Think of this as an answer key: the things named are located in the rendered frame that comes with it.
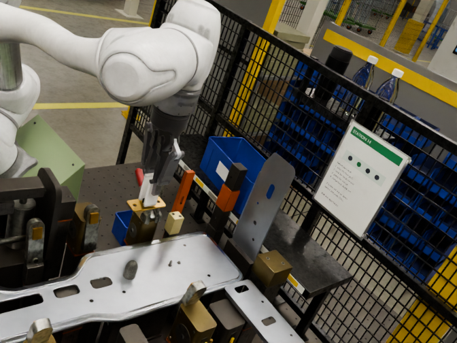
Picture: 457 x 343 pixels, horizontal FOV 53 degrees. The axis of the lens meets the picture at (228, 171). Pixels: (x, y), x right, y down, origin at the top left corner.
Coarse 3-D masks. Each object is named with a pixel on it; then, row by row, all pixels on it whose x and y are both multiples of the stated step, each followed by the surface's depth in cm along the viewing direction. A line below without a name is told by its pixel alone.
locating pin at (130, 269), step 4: (132, 260) 116; (128, 264) 115; (132, 264) 114; (136, 264) 115; (124, 268) 116; (128, 268) 114; (132, 268) 114; (136, 268) 115; (124, 272) 116; (128, 272) 115; (132, 272) 115; (136, 272) 116; (124, 276) 116; (128, 276) 115; (132, 276) 116
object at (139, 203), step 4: (132, 200) 101; (136, 200) 102; (140, 200) 102; (160, 200) 105; (128, 204) 100; (132, 204) 100; (136, 204) 101; (140, 204) 101; (156, 204) 103; (160, 204) 103; (164, 204) 104; (132, 208) 99; (136, 208) 99; (140, 208) 100; (144, 208) 100; (148, 208) 101; (152, 208) 102
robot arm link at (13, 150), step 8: (0, 120) 149; (8, 120) 152; (0, 128) 149; (8, 128) 152; (16, 128) 156; (0, 136) 149; (8, 136) 152; (0, 144) 149; (8, 144) 153; (0, 152) 150; (8, 152) 153; (16, 152) 158; (0, 160) 151; (8, 160) 154; (0, 168) 153; (8, 168) 155
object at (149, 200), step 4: (148, 184) 98; (152, 184) 98; (148, 188) 98; (148, 192) 98; (148, 196) 99; (152, 196) 100; (156, 196) 101; (144, 200) 100; (148, 200) 100; (152, 200) 100; (156, 200) 101; (144, 204) 100; (148, 204) 100; (152, 204) 101
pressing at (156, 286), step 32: (96, 256) 119; (128, 256) 123; (160, 256) 127; (192, 256) 132; (224, 256) 137; (0, 288) 101; (32, 288) 103; (128, 288) 113; (160, 288) 117; (224, 288) 126; (0, 320) 94; (32, 320) 97; (64, 320) 100; (96, 320) 103
